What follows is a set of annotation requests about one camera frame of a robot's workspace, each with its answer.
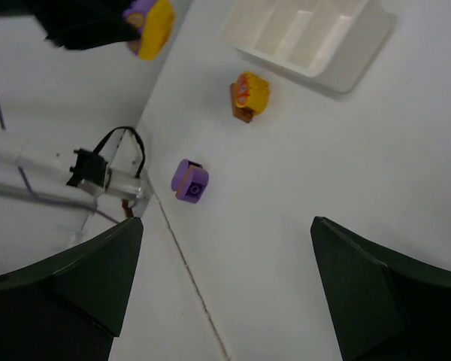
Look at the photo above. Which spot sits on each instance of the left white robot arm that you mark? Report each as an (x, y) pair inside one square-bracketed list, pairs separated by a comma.
[(80, 168)]

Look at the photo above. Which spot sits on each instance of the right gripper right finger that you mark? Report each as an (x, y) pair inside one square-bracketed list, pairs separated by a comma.
[(384, 305)]

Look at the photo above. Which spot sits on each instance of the yellow orange lego stack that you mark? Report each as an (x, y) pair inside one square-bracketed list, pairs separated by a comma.
[(249, 96)]

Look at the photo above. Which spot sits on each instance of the white three-compartment tray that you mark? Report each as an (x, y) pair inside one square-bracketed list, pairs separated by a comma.
[(328, 43)]

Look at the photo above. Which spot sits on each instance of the yellow lego brick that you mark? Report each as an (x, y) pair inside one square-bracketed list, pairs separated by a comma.
[(154, 21)]

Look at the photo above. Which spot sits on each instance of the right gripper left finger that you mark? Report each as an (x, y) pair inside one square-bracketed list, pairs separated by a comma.
[(72, 305)]

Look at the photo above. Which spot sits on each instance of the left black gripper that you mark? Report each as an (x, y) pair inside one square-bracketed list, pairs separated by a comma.
[(76, 24)]

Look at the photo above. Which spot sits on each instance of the purple brown lego stack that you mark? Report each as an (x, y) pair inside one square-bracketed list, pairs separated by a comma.
[(189, 181)]

